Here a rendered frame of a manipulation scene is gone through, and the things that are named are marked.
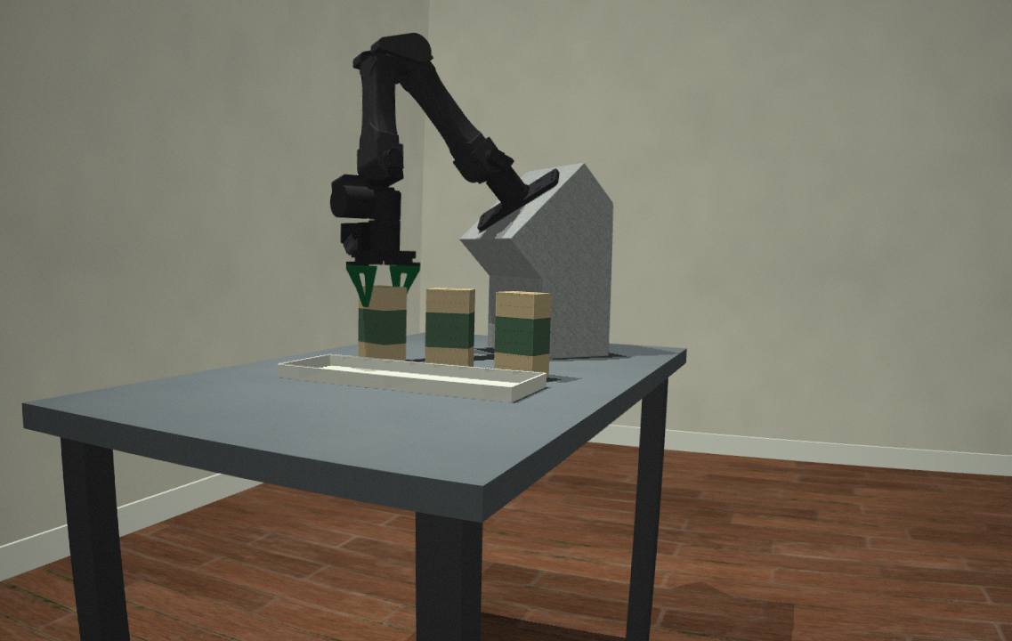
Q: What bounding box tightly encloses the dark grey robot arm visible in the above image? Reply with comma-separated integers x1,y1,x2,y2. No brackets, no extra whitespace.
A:
330,33,560,231

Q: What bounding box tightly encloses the white shallow tray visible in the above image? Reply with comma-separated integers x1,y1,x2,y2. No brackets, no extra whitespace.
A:
277,354,546,402

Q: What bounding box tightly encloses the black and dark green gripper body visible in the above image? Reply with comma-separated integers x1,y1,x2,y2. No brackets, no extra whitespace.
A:
346,220,420,266

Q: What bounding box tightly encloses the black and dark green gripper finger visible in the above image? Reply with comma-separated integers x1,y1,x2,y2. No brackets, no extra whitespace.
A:
346,264,376,307
390,265,420,292

